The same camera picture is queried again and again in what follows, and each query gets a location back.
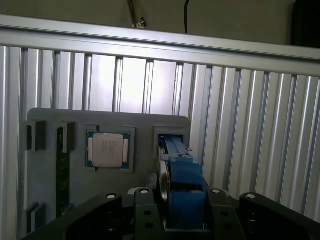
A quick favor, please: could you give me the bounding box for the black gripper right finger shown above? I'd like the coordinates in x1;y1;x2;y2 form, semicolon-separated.
206;187;320;240

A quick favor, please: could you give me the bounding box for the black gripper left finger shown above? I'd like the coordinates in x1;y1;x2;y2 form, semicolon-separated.
21;187;165;240

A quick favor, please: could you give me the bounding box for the hard disk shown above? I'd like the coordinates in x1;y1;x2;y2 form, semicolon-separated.
156;134;209;231

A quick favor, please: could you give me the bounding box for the silver CPU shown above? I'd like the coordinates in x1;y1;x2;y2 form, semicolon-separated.
86;129;132;171

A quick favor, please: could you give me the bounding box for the grey parts rack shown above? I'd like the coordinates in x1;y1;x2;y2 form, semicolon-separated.
23;107;193;237

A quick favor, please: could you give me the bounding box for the dark green RAM stick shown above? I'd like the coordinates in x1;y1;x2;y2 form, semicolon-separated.
56;127;70;218

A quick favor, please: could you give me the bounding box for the thin grey rod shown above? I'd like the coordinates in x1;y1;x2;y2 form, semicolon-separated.
126;0;148;29

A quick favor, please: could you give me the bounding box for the black floor cable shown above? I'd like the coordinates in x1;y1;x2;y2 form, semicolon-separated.
183;0;190;34

